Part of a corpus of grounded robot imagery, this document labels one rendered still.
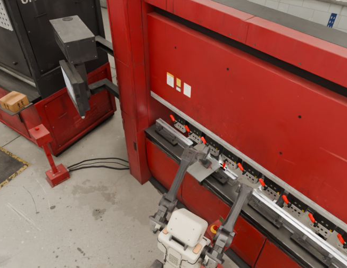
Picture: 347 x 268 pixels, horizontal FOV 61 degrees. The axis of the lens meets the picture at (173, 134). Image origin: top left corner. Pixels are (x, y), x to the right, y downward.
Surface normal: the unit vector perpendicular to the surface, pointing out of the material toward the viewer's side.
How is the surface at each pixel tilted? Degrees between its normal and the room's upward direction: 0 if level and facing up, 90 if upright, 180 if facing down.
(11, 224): 0
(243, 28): 90
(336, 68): 90
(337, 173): 90
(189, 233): 47
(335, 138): 90
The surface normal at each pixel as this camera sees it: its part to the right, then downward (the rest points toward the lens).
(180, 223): -0.41, -0.09
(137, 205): 0.01, -0.73
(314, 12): -0.57, 0.55
